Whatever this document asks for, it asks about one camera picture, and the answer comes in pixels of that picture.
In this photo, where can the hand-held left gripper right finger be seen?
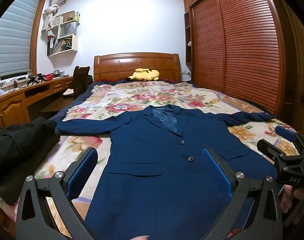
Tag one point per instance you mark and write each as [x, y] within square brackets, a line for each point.
[217, 177]

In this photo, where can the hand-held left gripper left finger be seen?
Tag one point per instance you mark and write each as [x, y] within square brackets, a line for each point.
[79, 177]

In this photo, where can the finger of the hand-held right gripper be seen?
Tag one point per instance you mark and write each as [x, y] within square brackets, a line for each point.
[267, 148]
[285, 133]

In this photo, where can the navy blue suit jacket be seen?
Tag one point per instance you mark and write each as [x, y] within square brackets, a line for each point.
[154, 192]

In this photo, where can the black folded clothes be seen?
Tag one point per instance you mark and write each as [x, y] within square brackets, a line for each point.
[16, 155]

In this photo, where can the person's right hand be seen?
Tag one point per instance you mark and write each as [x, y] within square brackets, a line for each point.
[288, 197]

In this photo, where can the wooden door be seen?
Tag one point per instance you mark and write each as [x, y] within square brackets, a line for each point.
[299, 55]

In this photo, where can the wooden louvered wardrobe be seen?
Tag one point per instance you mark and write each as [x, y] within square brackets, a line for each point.
[242, 55]

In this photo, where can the dark wooden chair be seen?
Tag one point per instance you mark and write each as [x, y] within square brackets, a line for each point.
[79, 82]

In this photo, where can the floral blanket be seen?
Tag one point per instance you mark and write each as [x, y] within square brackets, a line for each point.
[132, 97]

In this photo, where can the wooden desk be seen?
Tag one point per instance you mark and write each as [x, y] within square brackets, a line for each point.
[9, 107]

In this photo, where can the red basket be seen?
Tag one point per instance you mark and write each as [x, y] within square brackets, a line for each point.
[48, 77]

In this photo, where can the black tool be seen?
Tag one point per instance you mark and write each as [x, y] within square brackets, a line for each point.
[36, 78]

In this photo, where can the yellow plush toy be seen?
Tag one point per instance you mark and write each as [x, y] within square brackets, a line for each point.
[144, 75]

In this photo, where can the black binders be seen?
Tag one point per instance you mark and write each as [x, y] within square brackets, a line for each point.
[51, 45]

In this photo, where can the narrow wooden shelf niche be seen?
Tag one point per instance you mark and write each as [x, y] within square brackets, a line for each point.
[187, 30]

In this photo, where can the grey paper bag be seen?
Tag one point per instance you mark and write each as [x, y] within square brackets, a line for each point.
[66, 30]

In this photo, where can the grey window blind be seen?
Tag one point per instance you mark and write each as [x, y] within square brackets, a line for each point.
[11, 37]

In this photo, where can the white wrapped bouquet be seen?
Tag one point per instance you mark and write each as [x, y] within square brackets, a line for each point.
[50, 12]

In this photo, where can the white wall shelf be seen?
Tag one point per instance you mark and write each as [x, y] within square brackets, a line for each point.
[74, 43]

